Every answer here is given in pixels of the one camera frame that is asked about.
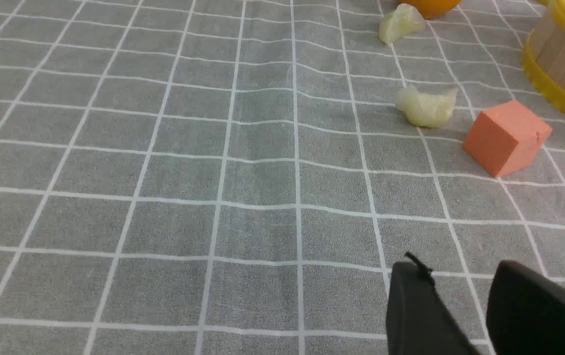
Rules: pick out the orange foam cube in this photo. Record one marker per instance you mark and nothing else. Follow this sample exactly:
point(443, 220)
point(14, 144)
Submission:
point(506, 138)

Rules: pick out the grey checkered tablecloth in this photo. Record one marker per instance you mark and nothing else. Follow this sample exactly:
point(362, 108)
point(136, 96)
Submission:
point(202, 177)

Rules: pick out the orange yellow toy pear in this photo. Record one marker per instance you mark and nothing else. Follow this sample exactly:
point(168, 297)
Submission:
point(431, 9)

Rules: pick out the pale dumpling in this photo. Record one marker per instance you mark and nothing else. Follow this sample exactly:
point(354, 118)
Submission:
point(426, 110)
point(403, 21)

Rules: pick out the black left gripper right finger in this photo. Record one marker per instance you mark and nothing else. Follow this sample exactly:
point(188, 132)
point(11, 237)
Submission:
point(525, 313)

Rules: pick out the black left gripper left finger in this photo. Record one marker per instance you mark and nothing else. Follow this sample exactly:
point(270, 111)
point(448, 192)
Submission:
point(417, 320)

